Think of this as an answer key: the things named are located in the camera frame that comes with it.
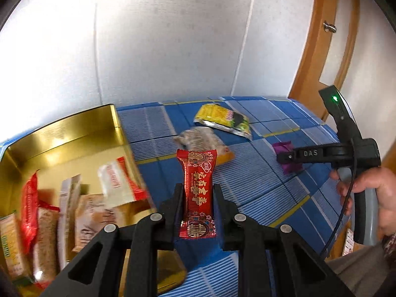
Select gold tin box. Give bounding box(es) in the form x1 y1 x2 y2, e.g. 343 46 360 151
0 104 188 297

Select crinkled red snack packet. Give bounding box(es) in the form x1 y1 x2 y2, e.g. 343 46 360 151
21 172 40 254

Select red white label tag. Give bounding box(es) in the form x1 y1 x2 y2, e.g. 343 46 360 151
342 229 355 256

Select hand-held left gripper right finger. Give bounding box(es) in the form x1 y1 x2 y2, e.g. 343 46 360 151
214 184 353 297

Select speckled orange snack packet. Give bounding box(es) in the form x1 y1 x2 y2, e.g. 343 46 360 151
173 128 235 166

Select green orange snack packet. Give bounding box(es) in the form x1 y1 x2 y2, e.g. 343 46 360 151
0 212 33 281

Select yellow green snack packet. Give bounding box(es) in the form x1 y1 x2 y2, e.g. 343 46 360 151
193 103 253 141

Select orange wooden panel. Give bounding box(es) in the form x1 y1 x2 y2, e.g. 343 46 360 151
328 217 355 261

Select red patterned snack packet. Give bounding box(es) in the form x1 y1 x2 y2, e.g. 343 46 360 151
176 149 219 240

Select sesame bar snack packet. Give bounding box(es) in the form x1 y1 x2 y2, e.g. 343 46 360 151
32 200 61 283

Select brown white snack packet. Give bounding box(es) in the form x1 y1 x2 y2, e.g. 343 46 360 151
58 175 82 270

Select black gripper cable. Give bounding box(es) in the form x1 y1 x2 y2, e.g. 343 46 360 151
320 139 357 257

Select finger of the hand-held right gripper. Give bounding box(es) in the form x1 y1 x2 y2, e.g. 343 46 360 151
276 149 298 164

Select blue plaid mat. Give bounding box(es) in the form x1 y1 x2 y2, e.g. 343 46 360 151
0 96 353 297

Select white red snack packet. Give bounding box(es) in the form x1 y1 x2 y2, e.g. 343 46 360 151
97 156 149 208

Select large tan snack packet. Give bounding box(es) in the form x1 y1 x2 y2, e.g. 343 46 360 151
73 193 124 253

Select person's right hand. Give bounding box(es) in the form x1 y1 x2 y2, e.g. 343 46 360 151
329 167 396 238

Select orange wooden door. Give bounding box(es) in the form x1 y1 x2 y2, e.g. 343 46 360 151
288 0 361 122

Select person's beige trousers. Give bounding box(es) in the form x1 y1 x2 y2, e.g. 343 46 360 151
326 243 396 297

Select purple snack packet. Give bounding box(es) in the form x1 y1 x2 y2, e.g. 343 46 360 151
272 141 304 174

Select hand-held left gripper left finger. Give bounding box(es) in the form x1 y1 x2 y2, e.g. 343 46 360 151
40 183 184 297

